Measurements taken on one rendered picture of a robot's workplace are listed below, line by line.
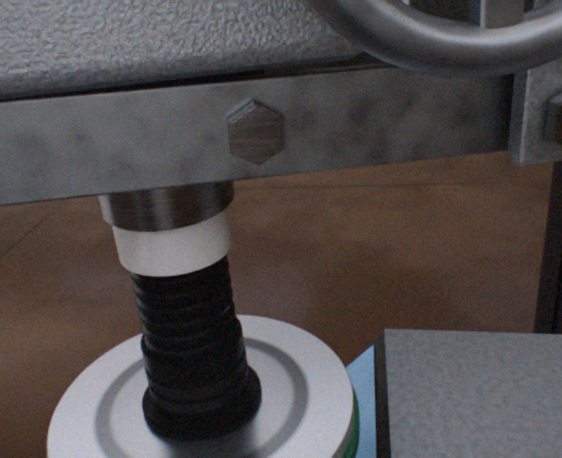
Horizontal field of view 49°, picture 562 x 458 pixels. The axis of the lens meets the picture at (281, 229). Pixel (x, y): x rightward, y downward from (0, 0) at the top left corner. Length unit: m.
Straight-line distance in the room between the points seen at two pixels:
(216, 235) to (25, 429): 1.66
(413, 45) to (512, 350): 0.43
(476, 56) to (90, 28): 0.13
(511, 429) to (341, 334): 1.59
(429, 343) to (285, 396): 0.19
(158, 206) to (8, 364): 1.96
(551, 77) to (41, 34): 0.22
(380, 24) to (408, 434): 0.36
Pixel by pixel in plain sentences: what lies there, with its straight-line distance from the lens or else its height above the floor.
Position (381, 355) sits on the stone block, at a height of 0.86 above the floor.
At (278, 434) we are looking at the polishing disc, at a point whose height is 0.92.
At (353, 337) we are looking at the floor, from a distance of 2.07.
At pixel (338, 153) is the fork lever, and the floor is 1.11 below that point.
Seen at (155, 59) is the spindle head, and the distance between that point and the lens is 0.24.
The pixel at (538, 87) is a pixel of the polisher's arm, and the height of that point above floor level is 1.14.
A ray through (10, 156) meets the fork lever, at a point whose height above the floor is 1.13.
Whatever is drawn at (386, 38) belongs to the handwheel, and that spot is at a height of 1.18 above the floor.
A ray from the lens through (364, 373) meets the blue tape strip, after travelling 0.58.
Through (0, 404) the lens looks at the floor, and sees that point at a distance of 2.11.
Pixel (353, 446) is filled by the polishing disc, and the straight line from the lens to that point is 0.43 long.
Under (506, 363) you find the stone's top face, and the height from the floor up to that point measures 0.87.
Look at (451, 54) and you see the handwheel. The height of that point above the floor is 1.18.
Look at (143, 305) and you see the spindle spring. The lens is 0.39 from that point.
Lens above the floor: 1.21
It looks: 26 degrees down
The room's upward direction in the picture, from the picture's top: 5 degrees counter-clockwise
